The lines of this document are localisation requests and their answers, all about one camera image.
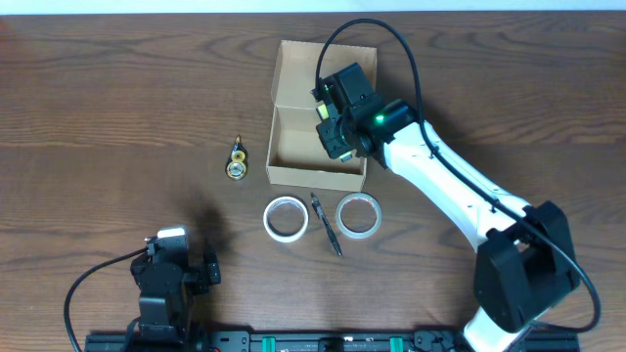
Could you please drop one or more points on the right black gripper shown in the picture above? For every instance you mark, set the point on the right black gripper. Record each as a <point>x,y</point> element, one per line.
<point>332,148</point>

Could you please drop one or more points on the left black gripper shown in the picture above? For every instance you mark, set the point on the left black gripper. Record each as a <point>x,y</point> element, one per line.
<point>208,274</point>

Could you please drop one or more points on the clear tape roll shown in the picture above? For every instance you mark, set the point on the clear tape roll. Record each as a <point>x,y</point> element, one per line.
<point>358,216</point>

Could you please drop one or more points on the black clear ballpoint pen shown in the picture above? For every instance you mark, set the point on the black clear ballpoint pen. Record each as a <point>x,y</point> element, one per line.
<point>317,207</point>

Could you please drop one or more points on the white tape roll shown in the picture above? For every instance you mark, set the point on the white tape roll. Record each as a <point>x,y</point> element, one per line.
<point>285,219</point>

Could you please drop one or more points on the yellow black correction tape dispenser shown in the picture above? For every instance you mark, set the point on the yellow black correction tape dispenser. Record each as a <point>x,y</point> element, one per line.
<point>236,166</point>

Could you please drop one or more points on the yellow highlighter marker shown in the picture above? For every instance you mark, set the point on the yellow highlighter marker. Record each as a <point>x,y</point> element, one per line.
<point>323,112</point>

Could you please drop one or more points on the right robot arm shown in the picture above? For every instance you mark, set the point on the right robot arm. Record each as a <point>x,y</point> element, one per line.
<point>525,262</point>

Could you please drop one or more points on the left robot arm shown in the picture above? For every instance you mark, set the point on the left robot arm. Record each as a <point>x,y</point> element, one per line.
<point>168,287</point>

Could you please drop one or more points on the brown cardboard box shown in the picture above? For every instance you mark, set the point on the brown cardboard box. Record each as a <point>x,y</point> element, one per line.
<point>295,155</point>

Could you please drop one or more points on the black aluminium mounting rail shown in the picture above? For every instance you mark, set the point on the black aluminium mounting rail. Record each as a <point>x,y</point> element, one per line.
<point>243,341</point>

